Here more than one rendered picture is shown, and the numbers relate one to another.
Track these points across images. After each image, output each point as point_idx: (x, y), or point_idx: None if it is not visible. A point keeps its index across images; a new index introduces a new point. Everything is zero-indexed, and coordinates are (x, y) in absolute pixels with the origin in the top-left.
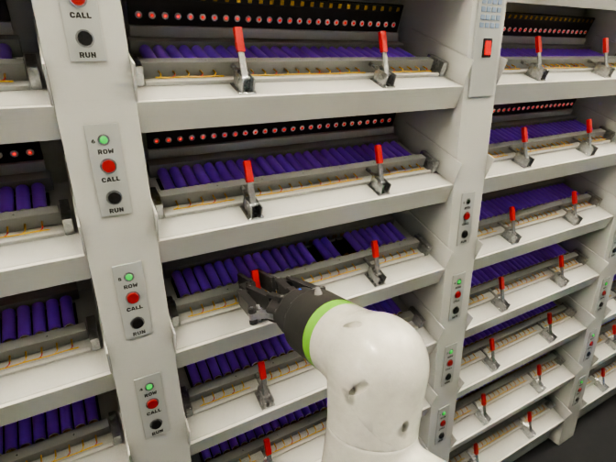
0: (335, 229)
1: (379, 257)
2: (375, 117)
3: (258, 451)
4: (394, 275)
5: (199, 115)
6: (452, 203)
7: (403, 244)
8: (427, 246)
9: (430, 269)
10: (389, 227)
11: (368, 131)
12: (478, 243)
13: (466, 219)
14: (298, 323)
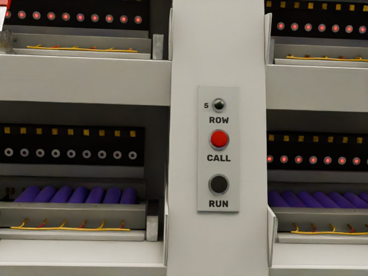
0: (15, 179)
1: (38, 221)
2: (109, 12)
3: None
4: (28, 252)
5: None
6: (171, 103)
7: (104, 207)
8: (148, 214)
9: (125, 260)
10: (122, 194)
11: (97, 32)
12: (269, 219)
13: (216, 145)
14: None
